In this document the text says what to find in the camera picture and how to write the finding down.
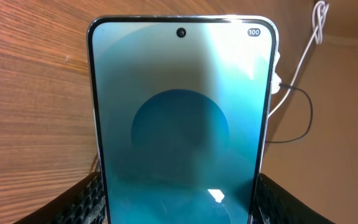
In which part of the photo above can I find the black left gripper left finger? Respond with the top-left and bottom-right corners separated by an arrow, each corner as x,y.
15,172 -> 106,224

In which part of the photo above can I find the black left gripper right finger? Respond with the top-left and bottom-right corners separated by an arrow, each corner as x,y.
252,174 -> 333,224

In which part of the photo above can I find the black usb charging cable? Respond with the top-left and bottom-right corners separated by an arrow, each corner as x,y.
265,83 -> 314,144

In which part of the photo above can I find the turquoise screen smartphone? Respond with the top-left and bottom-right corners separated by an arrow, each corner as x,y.
86,15 -> 279,223

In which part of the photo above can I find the white power strip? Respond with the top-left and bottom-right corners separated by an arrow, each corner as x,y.
270,51 -> 282,95

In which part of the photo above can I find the white power strip cable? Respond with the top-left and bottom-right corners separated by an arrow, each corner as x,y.
267,27 -> 319,119

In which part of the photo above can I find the white cable bundle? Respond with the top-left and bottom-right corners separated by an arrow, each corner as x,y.
311,0 -> 330,45

